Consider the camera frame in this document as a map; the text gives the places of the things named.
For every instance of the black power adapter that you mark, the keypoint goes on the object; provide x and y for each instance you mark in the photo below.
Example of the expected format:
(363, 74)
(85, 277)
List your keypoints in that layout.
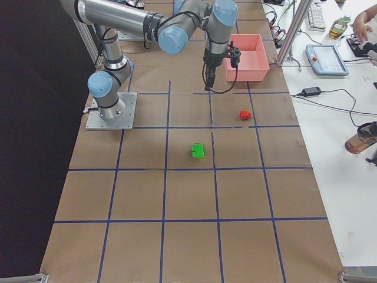
(311, 91)

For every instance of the white keyboard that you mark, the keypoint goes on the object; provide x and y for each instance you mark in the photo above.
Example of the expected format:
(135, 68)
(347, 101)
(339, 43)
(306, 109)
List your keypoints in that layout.
(315, 17)

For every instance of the green toy block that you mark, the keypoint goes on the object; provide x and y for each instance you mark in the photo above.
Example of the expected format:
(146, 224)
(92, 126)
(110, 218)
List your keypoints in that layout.
(197, 151)

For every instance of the brown water bottle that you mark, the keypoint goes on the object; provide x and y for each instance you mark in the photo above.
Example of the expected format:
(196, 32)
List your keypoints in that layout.
(365, 137)

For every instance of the red toy block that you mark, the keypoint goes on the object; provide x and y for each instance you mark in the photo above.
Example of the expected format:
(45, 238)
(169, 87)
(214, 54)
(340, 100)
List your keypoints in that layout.
(244, 115)

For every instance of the teach pendant tablet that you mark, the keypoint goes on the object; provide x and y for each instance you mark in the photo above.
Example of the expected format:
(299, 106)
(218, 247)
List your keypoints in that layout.
(326, 60)

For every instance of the green yellow bottle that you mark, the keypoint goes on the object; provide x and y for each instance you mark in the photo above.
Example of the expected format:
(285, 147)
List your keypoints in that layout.
(339, 27)

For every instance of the aluminium frame upright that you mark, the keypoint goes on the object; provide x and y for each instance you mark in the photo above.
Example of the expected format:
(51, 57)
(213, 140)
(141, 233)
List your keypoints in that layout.
(297, 19)

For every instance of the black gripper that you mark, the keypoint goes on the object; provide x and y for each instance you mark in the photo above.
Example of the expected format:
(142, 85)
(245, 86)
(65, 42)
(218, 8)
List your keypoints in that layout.
(212, 60)

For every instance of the person hand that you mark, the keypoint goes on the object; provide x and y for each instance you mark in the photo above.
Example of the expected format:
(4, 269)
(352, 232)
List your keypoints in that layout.
(360, 28)

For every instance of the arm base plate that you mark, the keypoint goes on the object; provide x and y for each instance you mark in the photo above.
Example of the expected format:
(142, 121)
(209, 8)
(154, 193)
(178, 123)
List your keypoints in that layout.
(121, 116)

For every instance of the pink plastic box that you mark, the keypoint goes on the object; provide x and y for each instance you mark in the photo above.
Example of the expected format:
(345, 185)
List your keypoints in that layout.
(253, 65)

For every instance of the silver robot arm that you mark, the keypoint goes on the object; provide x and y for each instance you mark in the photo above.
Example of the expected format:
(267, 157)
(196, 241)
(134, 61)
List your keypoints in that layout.
(172, 35)

